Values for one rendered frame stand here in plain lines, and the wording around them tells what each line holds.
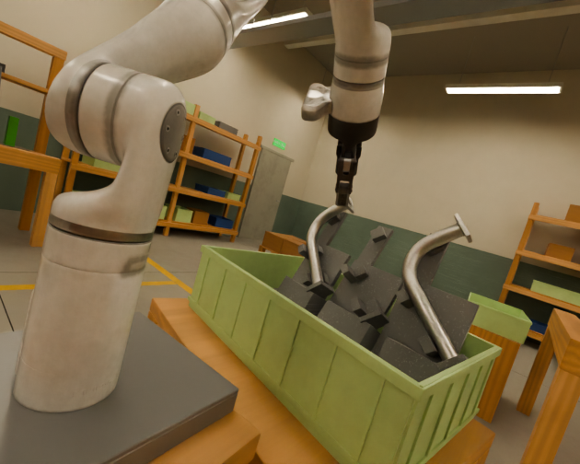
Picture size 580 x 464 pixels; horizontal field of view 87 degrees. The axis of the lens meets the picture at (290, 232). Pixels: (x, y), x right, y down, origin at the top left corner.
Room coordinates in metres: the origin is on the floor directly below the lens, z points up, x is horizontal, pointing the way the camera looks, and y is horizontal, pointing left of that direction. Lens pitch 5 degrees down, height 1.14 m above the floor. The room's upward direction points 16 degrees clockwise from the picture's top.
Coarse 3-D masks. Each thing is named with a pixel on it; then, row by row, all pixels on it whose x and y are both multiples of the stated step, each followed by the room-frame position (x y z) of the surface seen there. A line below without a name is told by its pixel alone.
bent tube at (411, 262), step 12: (456, 216) 0.65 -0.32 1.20; (444, 228) 0.66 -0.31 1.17; (456, 228) 0.65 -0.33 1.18; (420, 240) 0.68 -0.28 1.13; (432, 240) 0.66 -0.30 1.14; (444, 240) 0.65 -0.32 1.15; (468, 240) 0.64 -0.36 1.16; (408, 252) 0.68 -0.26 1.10; (420, 252) 0.66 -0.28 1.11; (408, 264) 0.66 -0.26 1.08; (408, 276) 0.65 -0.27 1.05; (408, 288) 0.64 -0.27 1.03; (420, 288) 0.63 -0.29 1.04; (420, 300) 0.61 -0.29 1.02; (420, 312) 0.60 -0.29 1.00; (432, 312) 0.59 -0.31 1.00; (432, 324) 0.58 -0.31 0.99; (432, 336) 0.57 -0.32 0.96; (444, 336) 0.56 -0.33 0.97; (444, 348) 0.55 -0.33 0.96
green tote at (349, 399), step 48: (240, 288) 0.66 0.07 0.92; (336, 288) 0.96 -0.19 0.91; (240, 336) 0.63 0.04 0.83; (288, 336) 0.53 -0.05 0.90; (336, 336) 0.46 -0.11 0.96; (288, 384) 0.51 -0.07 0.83; (336, 384) 0.45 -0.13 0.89; (384, 384) 0.40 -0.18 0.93; (432, 384) 0.38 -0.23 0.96; (480, 384) 0.61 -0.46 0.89; (336, 432) 0.43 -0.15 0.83; (384, 432) 0.39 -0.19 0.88; (432, 432) 0.45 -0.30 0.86
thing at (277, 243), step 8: (272, 232) 6.06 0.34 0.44; (264, 240) 5.98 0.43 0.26; (272, 240) 5.83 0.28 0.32; (280, 240) 5.67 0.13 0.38; (288, 240) 5.53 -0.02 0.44; (296, 240) 5.89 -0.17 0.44; (304, 240) 6.25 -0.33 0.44; (264, 248) 5.90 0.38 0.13; (272, 248) 5.79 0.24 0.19; (280, 248) 5.63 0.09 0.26; (288, 248) 5.48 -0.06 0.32; (296, 248) 5.36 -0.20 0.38
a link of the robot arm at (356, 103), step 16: (336, 80) 0.43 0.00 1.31; (384, 80) 0.44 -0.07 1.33; (320, 96) 0.47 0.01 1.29; (336, 96) 0.44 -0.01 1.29; (352, 96) 0.43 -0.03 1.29; (368, 96) 0.43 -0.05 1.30; (304, 112) 0.44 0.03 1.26; (320, 112) 0.45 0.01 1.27; (336, 112) 0.45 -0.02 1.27; (352, 112) 0.44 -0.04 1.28; (368, 112) 0.44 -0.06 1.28
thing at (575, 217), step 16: (576, 208) 4.76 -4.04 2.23; (528, 224) 4.99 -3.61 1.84; (560, 224) 4.73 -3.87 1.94; (576, 224) 4.62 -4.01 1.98; (528, 256) 4.87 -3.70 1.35; (544, 256) 4.79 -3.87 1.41; (560, 256) 4.74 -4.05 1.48; (512, 272) 4.98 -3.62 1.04; (512, 288) 4.90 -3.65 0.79; (528, 288) 5.18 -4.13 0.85; (544, 288) 4.74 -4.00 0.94; (560, 288) 4.63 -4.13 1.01; (560, 304) 4.53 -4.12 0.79; (576, 304) 4.49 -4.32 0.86; (528, 336) 4.65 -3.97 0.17
